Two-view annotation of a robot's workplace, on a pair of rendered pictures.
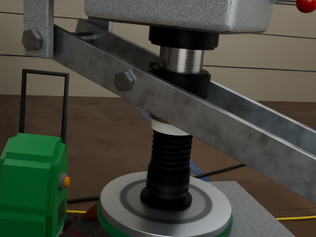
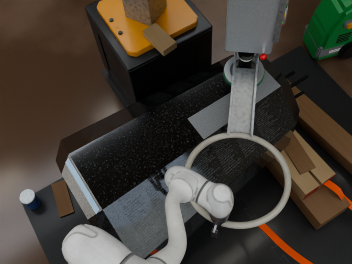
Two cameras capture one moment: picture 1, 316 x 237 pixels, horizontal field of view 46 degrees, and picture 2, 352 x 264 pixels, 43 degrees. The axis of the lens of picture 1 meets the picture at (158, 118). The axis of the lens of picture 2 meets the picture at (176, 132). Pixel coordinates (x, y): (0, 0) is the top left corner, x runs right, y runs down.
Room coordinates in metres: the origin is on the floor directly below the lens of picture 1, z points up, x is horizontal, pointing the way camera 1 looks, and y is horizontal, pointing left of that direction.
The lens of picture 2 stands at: (-0.12, -1.29, 2.88)
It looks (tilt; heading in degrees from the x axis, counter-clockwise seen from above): 62 degrees down; 78
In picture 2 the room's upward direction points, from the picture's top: 7 degrees counter-clockwise
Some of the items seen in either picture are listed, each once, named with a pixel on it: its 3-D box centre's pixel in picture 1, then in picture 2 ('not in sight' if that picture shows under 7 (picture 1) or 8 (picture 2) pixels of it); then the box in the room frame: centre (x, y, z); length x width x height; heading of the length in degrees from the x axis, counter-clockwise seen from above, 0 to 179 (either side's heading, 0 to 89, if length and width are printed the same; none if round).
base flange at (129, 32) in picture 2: not in sight; (146, 13); (0.18, 0.66, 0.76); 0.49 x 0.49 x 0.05; 14
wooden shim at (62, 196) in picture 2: not in sight; (62, 198); (-0.70, -0.04, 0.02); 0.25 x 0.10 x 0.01; 94
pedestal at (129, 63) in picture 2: not in sight; (153, 52); (0.18, 0.66, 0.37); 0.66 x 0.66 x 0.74; 14
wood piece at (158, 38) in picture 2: not in sight; (159, 39); (0.20, 0.40, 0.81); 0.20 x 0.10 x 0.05; 112
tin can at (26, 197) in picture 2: not in sight; (30, 199); (-0.90, 0.00, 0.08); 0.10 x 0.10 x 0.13
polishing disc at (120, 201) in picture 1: (165, 201); (243, 70); (0.55, -0.03, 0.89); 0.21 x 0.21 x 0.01
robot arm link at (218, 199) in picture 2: not in sight; (217, 198); (0.12, -0.76, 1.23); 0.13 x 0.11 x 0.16; 130
